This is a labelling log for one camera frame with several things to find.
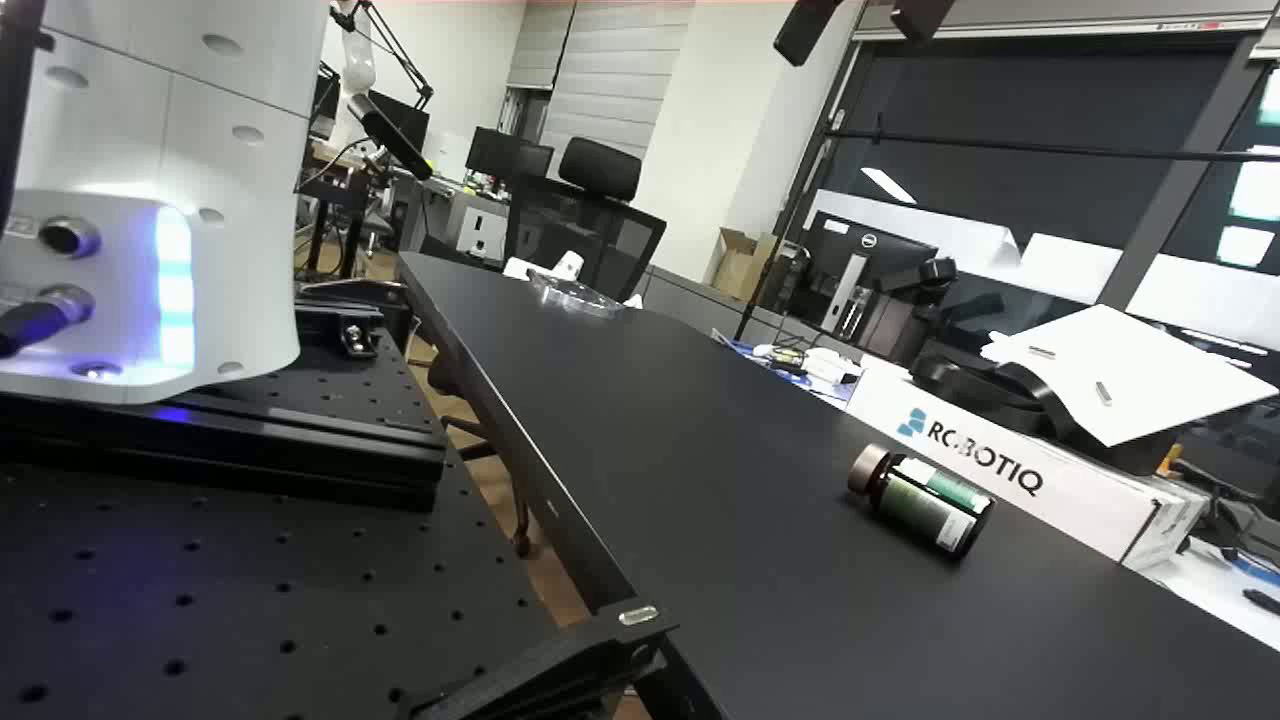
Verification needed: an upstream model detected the black computer monitor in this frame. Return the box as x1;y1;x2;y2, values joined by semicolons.
468;130;553;184

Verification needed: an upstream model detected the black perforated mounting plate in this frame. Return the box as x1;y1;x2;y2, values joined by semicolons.
0;332;562;720

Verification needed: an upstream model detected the white Robotiq cardboard box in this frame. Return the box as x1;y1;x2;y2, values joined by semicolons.
845;368;1204;567

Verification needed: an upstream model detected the black office chair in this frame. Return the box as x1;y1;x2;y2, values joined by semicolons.
508;138;663;300

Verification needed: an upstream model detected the black bag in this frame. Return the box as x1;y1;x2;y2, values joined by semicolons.
906;343;1075;441

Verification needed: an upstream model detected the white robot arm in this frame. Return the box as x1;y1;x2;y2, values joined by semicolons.
0;0;328;406

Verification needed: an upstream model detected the black aluminium extrusion rail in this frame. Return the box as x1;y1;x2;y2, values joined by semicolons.
390;601;677;720

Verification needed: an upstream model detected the dark vial with bronze cap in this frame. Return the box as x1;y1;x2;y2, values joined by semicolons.
849;446;993;562

